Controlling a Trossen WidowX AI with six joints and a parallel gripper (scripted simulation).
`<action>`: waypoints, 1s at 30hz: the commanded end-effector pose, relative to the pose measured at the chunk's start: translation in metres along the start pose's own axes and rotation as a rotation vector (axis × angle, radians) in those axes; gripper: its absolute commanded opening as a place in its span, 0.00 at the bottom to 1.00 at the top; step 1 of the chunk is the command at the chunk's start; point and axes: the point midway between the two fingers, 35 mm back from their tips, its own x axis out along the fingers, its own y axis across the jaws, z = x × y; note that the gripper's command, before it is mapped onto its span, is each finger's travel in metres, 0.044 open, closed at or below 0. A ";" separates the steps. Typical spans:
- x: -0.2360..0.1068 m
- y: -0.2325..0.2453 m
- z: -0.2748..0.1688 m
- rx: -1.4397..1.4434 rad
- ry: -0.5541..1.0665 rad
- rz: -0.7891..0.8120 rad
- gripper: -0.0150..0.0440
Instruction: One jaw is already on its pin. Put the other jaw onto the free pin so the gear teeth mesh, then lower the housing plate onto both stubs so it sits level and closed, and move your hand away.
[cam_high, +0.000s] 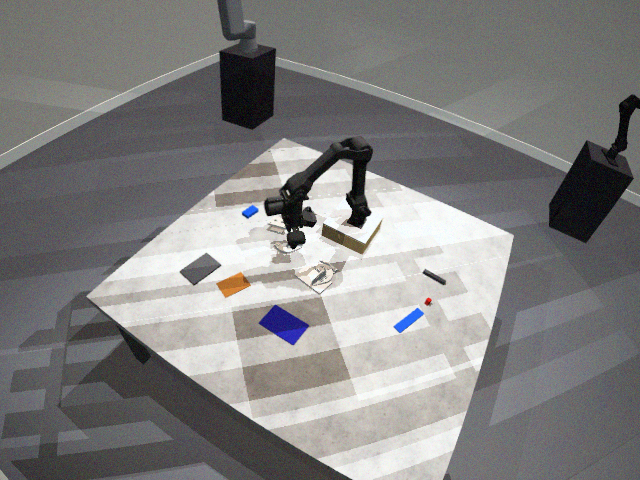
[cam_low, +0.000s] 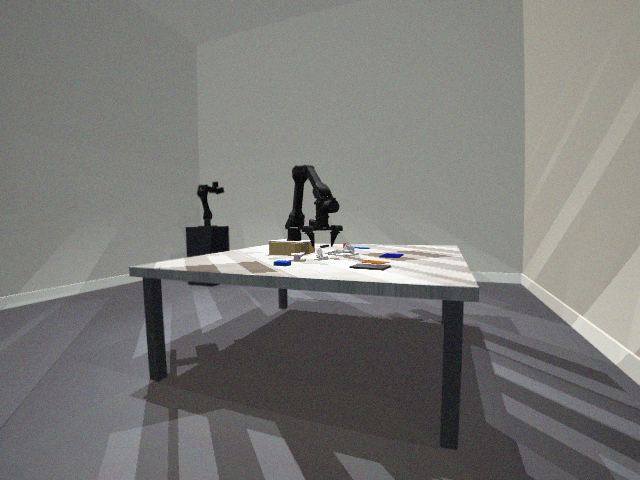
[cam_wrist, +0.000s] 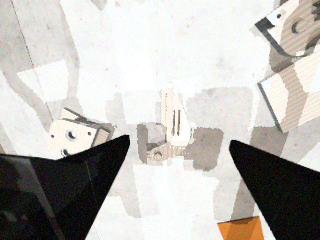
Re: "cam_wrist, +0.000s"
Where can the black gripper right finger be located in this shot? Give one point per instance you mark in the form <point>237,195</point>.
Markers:
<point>287,193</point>

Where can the orange flat rectangular plate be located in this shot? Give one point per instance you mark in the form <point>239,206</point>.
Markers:
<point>241,229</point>

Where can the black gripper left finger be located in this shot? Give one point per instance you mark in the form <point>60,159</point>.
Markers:
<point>70,189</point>

